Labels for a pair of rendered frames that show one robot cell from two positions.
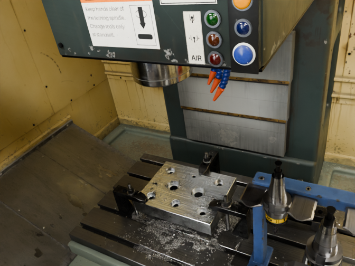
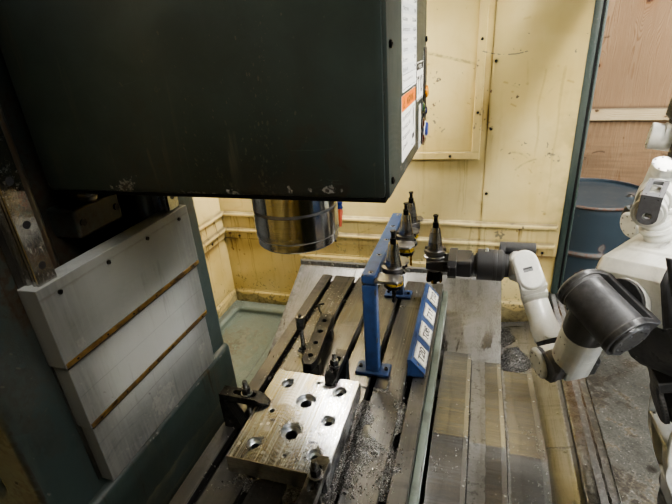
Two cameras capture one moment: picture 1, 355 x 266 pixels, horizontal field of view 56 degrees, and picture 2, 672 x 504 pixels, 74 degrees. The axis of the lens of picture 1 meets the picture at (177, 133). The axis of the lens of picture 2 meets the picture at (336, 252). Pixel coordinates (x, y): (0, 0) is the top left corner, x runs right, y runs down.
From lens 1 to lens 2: 126 cm
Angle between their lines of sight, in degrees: 88
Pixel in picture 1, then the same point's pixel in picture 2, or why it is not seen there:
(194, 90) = (106, 369)
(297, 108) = not seen: hidden behind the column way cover
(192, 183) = (287, 410)
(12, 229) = not seen: outside the picture
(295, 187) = (379, 258)
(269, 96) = (186, 293)
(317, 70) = (197, 238)
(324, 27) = not seen: hidden behind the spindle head
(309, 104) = (204, 280)
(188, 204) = (329, 405)
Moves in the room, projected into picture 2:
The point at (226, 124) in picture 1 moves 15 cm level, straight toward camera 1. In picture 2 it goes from (157, 382) to (216, 374)
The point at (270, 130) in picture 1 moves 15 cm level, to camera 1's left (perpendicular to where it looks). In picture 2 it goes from (197, 338) to (198, 369)
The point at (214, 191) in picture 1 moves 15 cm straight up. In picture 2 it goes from (304, 385) to (298, 337)
